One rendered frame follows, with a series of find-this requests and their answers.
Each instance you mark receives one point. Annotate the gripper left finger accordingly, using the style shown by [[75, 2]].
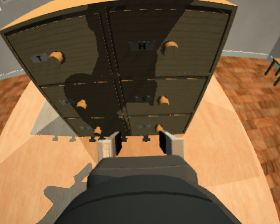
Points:
[[109, 147]]

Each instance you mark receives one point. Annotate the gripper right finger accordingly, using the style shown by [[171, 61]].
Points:
[[170, 144]]

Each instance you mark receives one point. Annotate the dark brown wooden drawer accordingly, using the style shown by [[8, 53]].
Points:
[[142, 32], [176, 93], [78, 44], [146, 124], [99, 96], [85, 126]]

